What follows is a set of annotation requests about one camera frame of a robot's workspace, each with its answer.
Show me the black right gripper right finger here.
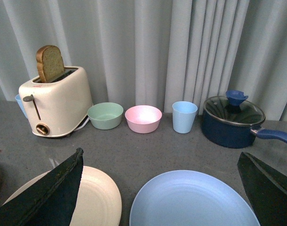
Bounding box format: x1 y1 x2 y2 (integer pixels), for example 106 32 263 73
237 152 287 226

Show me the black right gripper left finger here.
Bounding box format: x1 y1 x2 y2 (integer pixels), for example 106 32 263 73
0 148 83 226

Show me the light blue plate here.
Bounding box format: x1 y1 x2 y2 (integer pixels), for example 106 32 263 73
129 170 259 226

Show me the cream plate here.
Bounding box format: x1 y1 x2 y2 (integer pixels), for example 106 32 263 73
2 165 122 226

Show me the dark blue saucepan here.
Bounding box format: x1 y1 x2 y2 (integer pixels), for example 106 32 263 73
201 111 287 149

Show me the cream toaster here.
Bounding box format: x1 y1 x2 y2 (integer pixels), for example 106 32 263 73
18 66 93 137

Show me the glass pot lid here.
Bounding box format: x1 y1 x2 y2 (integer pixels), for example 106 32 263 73
204 90 265 126

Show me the green bowl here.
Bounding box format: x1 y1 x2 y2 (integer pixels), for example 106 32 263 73
87 102 124 130

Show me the light blue cup behind toaster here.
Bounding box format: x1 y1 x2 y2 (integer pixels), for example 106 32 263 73
15 94 28 118

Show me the pink bowl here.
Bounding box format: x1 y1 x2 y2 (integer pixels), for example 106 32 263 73
125 105 162 134

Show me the bread slice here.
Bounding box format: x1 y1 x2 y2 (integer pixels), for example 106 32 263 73
36 45 65 83

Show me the grey curtain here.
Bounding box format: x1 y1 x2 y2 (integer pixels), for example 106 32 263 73
0 0 287 121

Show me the white toaster cable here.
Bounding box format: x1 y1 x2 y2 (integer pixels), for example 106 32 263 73
73 116 90 132

